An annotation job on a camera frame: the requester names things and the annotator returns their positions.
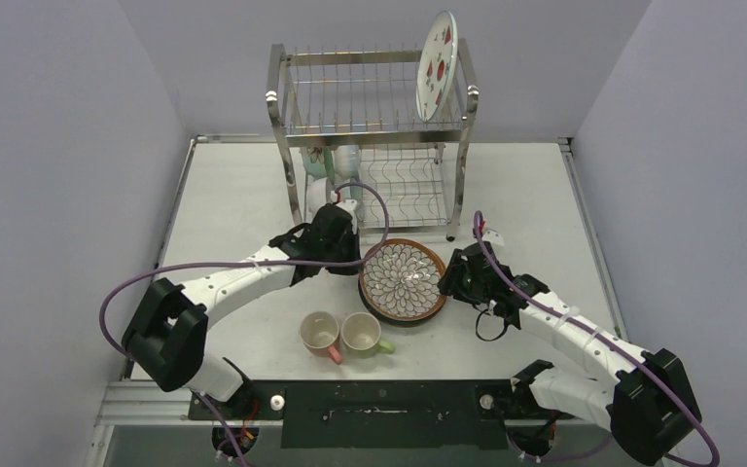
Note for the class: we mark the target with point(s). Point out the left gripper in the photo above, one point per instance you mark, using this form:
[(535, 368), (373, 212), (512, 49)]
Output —
[(352, 238)]

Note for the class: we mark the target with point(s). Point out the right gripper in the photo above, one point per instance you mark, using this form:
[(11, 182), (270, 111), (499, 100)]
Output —
[(452, 279)]

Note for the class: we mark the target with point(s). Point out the brown rim flower plate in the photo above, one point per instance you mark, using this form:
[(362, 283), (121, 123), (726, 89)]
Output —
[(401, 279)]

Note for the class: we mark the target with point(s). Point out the stainless steel dish rack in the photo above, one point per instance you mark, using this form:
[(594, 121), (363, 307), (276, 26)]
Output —
[(320, 101)]

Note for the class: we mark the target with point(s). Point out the strawberry pattern top plate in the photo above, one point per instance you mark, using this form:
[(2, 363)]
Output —
[(436, 67)]

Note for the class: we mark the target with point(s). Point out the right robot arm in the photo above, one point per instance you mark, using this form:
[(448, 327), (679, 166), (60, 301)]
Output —
[(643, 399)]

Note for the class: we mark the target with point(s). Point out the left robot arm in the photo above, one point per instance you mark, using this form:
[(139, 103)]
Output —
[(167, 334)]

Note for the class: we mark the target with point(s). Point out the dark bottom plate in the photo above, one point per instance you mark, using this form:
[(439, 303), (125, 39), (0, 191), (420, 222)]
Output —
[(399, 322)]

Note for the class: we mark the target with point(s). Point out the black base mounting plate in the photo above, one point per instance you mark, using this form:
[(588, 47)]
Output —
[(386, 412)]

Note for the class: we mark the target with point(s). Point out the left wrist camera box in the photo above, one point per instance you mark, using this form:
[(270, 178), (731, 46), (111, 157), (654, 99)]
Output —
[(351, 206)]

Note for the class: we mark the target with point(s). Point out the pink handled cream mug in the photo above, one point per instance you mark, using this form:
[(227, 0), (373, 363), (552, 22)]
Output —
[(320, 333)]

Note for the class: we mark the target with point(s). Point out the green handled cream mug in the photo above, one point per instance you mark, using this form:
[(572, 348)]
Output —
[(361, 335)]

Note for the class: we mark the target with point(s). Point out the aluminium right side rail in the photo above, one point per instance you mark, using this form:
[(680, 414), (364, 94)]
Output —
[(597, 253)]

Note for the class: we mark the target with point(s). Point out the aluminium rail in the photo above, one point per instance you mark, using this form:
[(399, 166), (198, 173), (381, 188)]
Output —
[(154, 403), (597, 253)]

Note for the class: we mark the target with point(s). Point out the aluminium front rail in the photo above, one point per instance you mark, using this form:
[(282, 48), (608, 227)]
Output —
[(154, 403)]

